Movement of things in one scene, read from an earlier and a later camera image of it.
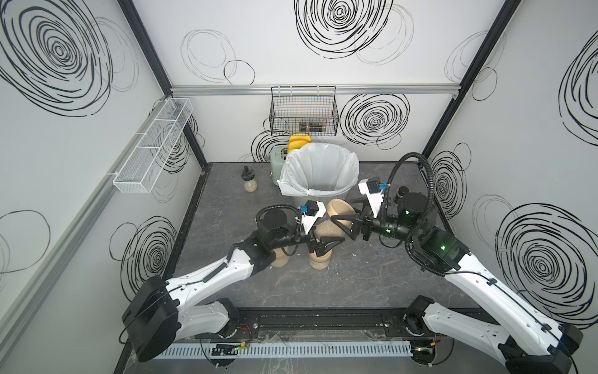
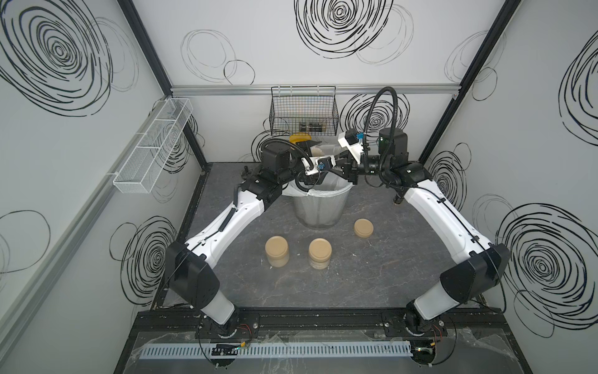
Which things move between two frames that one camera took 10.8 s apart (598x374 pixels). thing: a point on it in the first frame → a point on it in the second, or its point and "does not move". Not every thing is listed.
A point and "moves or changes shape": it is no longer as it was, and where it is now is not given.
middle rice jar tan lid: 321,262 does not move
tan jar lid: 337,206 moves or changes shape
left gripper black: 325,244 → 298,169
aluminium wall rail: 194,89 does not move
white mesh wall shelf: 146,157 does not move
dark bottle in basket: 313,127 does not move
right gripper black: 364,221 → 350,166
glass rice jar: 325,227 → 325,149
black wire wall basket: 304,110 does not move
